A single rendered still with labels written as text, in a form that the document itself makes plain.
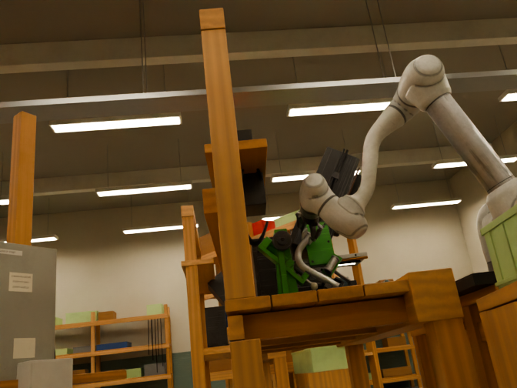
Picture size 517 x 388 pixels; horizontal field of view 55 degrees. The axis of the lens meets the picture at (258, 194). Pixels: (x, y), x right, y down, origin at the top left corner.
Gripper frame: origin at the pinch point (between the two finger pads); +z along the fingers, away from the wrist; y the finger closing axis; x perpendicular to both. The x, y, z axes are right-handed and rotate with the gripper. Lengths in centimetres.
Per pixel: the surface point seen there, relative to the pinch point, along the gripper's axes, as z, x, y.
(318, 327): -38, 44, -32
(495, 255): -74, 13, -62
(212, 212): -48, 36, 17
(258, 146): -36.7, -2.7, 28.7
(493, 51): 290, -563, 48
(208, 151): -37, 11, 43
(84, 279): 808, -22, 554
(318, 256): 4.8, 3.1, -8.0
